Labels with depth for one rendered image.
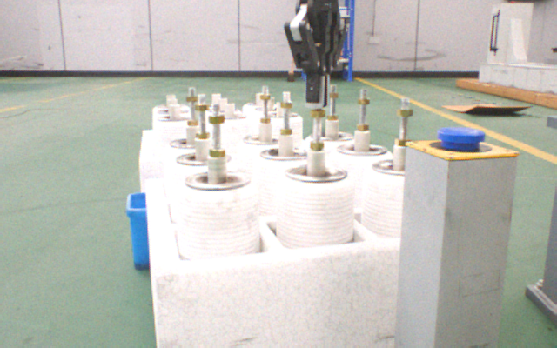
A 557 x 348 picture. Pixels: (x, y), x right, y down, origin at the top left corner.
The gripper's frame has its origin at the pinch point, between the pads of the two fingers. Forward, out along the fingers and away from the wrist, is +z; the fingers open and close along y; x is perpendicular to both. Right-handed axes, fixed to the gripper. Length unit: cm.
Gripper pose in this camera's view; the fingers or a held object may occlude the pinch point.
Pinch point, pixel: (317, 90)
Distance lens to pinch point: 59.1
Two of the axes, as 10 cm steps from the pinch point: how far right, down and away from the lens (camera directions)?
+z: 0.0, 9.7, 2.3
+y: 4.7, -2.0, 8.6
